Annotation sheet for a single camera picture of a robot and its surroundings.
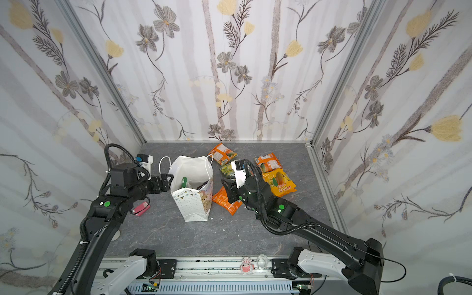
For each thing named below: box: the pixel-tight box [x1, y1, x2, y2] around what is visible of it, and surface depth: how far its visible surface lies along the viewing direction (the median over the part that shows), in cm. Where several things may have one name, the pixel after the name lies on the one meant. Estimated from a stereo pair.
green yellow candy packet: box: [220, 162, 236, 177], surface depth 104 cm
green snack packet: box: [181, 176, 188, 189], surface depth 88 cm
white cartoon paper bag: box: [158, 154, 214, 222], surface depth 81 cm
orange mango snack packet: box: [207, 142, 238, 166], surface depth 113 cm
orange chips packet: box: [212, 186, 243, 216], surface depth 92 cm
